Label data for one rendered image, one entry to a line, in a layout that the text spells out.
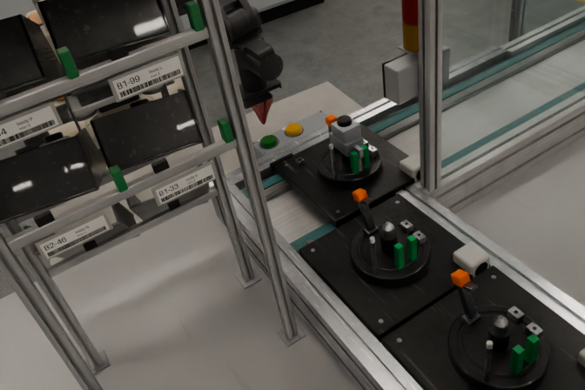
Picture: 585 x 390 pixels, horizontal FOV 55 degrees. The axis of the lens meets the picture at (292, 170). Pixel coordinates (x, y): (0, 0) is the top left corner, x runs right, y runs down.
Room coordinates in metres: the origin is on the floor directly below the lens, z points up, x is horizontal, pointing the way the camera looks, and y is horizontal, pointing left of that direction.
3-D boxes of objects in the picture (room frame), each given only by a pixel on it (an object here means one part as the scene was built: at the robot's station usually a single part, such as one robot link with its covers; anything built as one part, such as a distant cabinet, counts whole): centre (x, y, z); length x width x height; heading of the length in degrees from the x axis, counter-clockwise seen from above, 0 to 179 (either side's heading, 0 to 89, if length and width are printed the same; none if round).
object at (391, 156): (0.96, -0.12, 0.96); 0.24 x 0.24 x 0.02; 25
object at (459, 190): (1.02, -0.32, 0.91); 0.84 x 0.28 x 0.10; 115
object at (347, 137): (0.95, -0.13, 1.06); 0.08 x 0.04 x 0.07; 25
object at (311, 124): (1.15, -0.02, 0.93); 0.21 x 0.07 x 0.06; 115
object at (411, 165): (0.91, -0.25, 0.97); 0.05 x 0.05 x 0.04; 25
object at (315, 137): (1.17, -0.22, 0.91); 0.89 x 0.06 x 0.11; 115
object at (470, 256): (0.69, -0.14, 1.01); 0.24 x 0.24 x 0.13; 25
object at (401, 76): (0.89, -0.26, 1.29); 0.12 x 0.05 x 0.25; 115
